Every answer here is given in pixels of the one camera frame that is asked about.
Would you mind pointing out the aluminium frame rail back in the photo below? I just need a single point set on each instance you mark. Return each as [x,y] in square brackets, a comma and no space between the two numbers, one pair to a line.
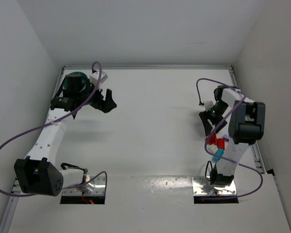
[225,67]

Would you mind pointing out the white square lego brick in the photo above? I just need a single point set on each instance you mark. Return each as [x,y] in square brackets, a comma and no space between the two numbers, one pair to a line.
[212,148]

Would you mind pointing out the red curved lego brick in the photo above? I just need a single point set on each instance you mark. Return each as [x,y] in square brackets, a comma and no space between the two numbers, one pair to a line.
[212,140]

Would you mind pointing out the lilac lego brick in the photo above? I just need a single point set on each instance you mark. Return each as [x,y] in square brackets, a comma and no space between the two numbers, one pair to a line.
[226,137]

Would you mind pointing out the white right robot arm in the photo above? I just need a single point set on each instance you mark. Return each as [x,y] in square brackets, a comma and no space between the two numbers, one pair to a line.
[245,119]

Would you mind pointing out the red long lego brick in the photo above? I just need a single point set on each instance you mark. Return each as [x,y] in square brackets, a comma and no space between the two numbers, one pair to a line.
[220,143]

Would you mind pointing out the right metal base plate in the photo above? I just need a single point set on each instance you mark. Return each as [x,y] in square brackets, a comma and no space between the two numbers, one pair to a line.
[202,188]

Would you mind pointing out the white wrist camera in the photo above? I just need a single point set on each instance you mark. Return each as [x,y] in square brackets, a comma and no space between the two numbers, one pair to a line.
[208,105]
[94,77]

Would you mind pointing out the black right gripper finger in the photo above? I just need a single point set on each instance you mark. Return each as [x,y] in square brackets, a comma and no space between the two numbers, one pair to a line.
[208,121]
[218,125]

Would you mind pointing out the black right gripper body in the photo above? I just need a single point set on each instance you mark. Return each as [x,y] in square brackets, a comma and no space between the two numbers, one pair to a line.
[210,117]

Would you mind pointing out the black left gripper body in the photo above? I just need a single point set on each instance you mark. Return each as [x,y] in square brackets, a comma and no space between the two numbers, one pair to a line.
[98,101]

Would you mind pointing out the metal base plate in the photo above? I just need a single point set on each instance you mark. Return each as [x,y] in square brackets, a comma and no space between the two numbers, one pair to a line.
[202,188]
[96,188]

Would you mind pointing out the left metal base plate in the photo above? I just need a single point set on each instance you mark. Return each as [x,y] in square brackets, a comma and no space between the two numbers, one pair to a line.
[96,188]

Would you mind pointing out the teal long lego brick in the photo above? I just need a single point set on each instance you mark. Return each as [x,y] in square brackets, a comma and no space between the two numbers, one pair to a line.
[219,154]

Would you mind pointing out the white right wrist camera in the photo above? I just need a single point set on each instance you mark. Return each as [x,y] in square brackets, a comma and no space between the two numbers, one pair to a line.
[208,105]

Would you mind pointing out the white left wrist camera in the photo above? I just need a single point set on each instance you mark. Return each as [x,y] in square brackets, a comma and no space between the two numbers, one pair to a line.
[94,77]

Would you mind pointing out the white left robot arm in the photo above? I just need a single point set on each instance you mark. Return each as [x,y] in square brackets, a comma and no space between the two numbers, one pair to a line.
[37,173]

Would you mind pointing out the teal divided round container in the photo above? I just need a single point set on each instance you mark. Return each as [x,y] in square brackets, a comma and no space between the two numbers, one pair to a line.
[75,82]

